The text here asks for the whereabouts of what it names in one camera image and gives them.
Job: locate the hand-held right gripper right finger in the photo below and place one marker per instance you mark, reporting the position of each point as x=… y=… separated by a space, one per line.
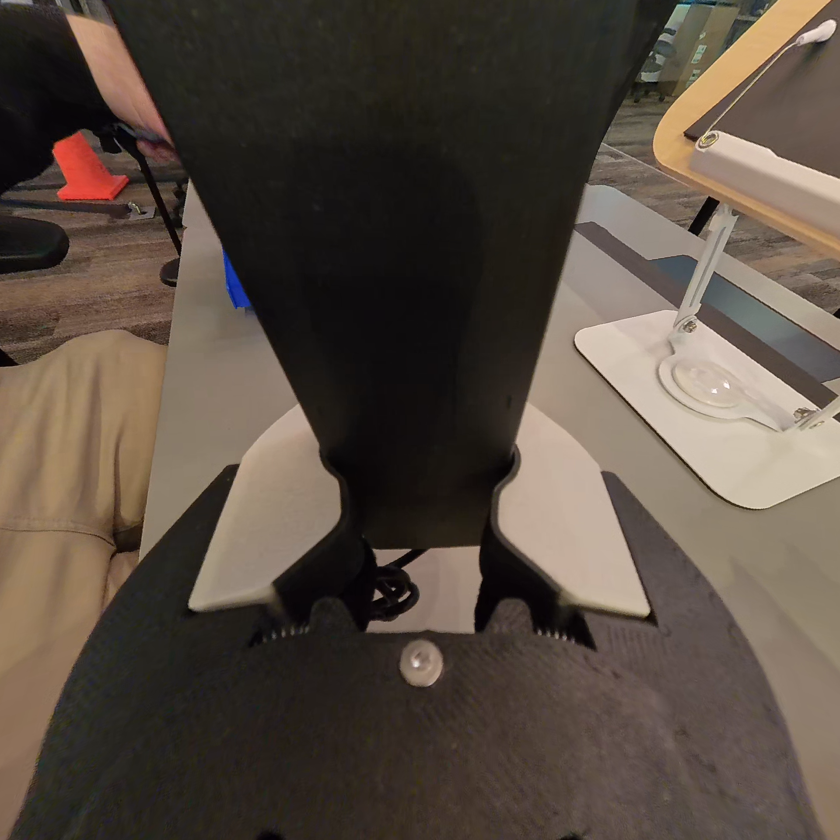
x=564 y=525

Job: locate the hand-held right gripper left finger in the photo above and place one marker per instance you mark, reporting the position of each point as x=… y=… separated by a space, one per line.
x=269 y=525

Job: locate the blue plastic bin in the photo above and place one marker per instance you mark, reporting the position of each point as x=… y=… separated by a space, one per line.
x=235 y=285

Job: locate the black usb hub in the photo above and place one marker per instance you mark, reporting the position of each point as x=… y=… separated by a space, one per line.
x=394 y=229

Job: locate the person's left forearm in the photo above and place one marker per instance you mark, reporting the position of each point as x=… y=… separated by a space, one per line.
x=39 y=98

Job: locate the person's left hand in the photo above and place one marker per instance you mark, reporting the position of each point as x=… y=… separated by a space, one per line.
x=128 y=98

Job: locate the white stand with clear arms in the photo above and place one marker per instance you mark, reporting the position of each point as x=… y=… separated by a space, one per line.
x=623 y=354

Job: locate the person's khaki trouser legs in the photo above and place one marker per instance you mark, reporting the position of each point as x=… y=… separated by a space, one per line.
x=65 y=492

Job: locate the black mesh office chair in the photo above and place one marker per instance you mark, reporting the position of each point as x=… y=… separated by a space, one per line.
x=26 y=246

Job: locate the orange cone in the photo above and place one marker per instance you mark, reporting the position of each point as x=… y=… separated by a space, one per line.
x=85 y=174

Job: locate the wooden board with black panel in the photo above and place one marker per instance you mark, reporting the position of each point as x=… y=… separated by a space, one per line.
x=787 y=98

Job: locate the white mount plate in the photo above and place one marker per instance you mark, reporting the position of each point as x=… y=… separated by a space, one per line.
x=630 y=256

